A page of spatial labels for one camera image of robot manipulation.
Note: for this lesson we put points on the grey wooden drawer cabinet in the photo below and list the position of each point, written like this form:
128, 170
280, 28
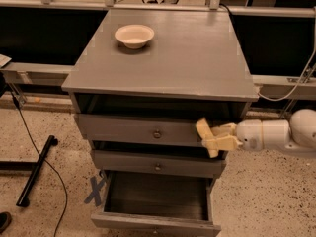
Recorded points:
193, 68

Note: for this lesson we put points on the grey metal rail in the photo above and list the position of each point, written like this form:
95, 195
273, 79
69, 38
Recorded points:
36, 74

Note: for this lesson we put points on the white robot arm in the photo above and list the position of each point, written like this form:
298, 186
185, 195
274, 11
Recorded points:
295, 136

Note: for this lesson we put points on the black metal stand leg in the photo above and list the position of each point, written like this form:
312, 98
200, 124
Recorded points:
33, 167

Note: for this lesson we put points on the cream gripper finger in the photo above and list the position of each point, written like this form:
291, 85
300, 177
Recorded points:
229, 128
226, 142

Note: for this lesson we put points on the yellow sponge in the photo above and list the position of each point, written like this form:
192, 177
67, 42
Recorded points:
205, 133

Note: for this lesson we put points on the dark shoe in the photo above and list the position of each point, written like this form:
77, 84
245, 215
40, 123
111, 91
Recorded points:
5, 220

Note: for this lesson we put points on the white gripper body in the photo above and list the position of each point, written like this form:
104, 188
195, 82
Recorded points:
249, 135

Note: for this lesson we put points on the white bowl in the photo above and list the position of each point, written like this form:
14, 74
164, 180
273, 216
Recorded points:
134, 36

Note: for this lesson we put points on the grey open bottom drawer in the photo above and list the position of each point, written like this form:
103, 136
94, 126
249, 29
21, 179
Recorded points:
159, 204

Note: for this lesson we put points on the grey top drawer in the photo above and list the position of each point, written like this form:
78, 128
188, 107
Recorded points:
155, 131

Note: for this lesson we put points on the grey middle drawer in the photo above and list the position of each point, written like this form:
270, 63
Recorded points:
157, 164

